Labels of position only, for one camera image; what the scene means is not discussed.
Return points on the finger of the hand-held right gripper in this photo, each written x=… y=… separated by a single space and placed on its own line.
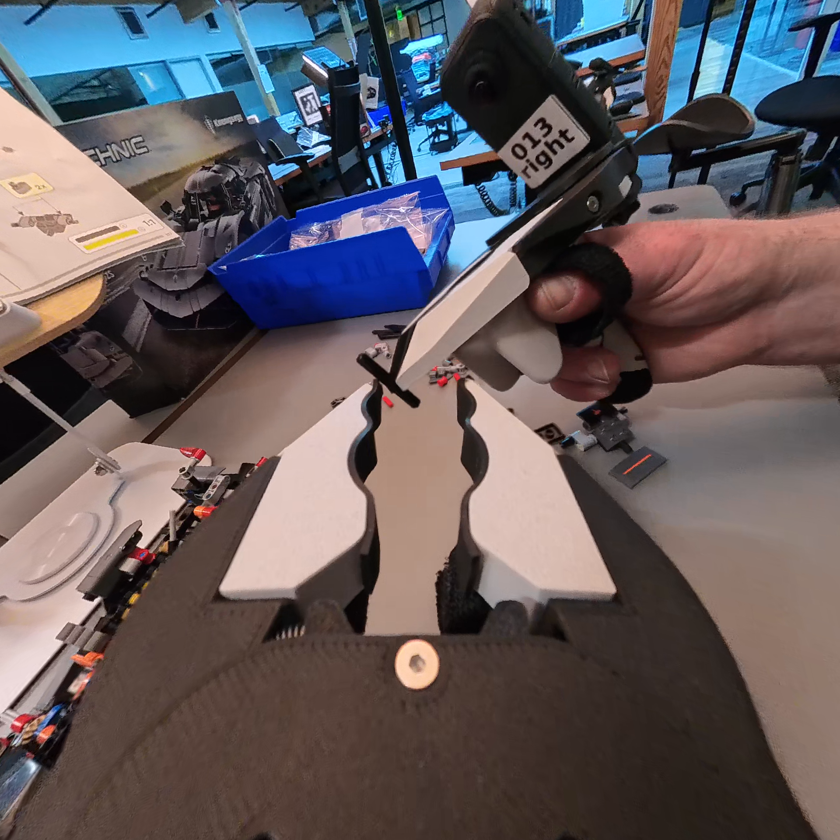
x=459 y=315
x=525 y=222

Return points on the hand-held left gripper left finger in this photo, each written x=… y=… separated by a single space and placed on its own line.
x=308 y=525

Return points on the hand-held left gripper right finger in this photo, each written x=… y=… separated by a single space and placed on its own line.
x=531 y=525

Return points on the long black lego axle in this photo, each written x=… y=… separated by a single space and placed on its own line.
x=387 y=379

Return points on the partly built lego vehicle model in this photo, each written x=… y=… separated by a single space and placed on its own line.
x=203 y=485

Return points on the grey lego subassembly orange print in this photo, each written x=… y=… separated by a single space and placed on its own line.
x=610 y=430

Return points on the black lego plate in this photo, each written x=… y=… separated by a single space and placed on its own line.
x=550 y=434

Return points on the dark grey orange-striped lego tile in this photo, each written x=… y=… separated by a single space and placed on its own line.
x=636 y=467

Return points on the lego set box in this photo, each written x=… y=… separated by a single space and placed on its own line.
x=197 y=210

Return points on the lego instruction booklet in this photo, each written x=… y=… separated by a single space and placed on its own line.
x=65 y=216

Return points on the person's right hand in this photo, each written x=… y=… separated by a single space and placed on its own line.
x=709 y=295

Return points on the black metal pole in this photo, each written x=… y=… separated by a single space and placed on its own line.
x=390 y=85

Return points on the clear plastic bags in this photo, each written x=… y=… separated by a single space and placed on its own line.
x=367 y=223

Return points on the blue storage bin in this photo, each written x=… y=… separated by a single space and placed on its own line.
x=328 y=282

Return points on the fiducial marker sign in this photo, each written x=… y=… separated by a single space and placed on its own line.
x=308 y=105

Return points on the black desk chair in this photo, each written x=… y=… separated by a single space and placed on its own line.
x=289 y=157

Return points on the black mesh office chair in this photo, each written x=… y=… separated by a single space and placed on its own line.
x=800 y=98

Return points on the wooden post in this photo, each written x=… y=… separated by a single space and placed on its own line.
x=664 y=59

